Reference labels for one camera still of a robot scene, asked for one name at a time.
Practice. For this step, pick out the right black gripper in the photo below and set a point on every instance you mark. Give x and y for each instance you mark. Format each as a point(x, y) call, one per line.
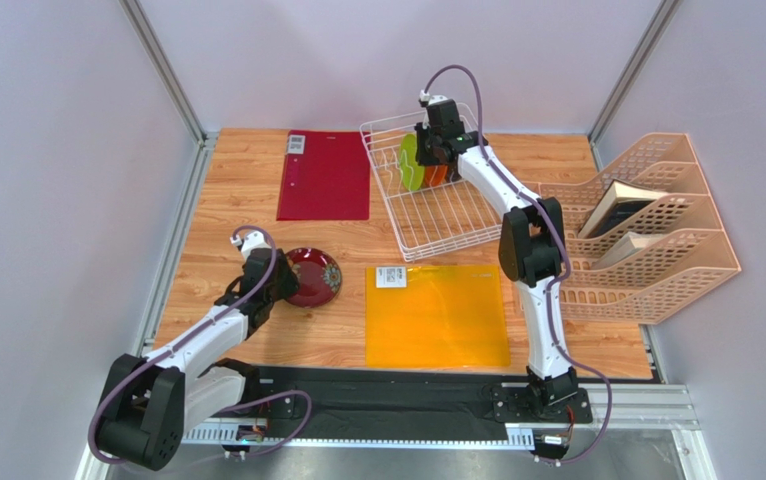
point(429, 154)

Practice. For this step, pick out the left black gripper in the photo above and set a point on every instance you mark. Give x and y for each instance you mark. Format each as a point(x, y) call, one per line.
point(290, 278)

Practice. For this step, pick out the red floral plate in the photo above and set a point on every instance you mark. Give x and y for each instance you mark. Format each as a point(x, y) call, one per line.
point(319, 276)

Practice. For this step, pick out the green plastic plate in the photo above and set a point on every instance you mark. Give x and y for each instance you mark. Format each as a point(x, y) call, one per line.
point(412, 173)

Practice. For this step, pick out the white wire dish rack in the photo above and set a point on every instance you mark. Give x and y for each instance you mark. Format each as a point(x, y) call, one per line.
point(431, 221)

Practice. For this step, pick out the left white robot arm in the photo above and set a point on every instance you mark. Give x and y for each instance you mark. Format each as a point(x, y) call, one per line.
point(149, 403)

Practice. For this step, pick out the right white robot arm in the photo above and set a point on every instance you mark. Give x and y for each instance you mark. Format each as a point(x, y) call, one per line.
point(531, 250)

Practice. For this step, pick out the orange plastic plate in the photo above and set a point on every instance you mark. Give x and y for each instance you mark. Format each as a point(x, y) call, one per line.
point(435, 175)

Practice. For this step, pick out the white barcode label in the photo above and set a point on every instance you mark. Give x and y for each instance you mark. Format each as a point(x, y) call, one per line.
point(390, 277)

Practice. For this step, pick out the red mat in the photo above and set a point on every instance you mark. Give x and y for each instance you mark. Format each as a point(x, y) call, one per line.
point(330, 181)

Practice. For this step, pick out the white label on red mat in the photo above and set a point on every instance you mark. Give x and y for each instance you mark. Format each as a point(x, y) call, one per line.
point(295, 144)

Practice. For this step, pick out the orange mat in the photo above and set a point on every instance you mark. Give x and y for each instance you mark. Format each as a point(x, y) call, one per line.
point(446, 317)

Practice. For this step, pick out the black cover book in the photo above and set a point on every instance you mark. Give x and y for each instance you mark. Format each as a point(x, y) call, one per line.
point(620, 201)

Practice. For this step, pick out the tan book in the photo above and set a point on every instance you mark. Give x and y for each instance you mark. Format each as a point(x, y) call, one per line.
point(628, 245)

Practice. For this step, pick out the beige plastic file organizer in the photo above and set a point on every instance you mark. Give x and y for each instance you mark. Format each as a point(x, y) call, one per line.
point(694, 257)

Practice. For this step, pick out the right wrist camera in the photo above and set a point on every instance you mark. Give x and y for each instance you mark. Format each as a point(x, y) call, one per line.
point(427, 99)

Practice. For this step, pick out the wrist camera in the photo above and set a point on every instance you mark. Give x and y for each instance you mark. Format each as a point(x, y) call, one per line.
point(247, 242)
point(427, 99)

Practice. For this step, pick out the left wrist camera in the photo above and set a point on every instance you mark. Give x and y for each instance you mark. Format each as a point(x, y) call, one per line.
point(247, 242)

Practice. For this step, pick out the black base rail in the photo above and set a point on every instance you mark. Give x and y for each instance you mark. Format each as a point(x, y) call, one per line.
point(388, 405)

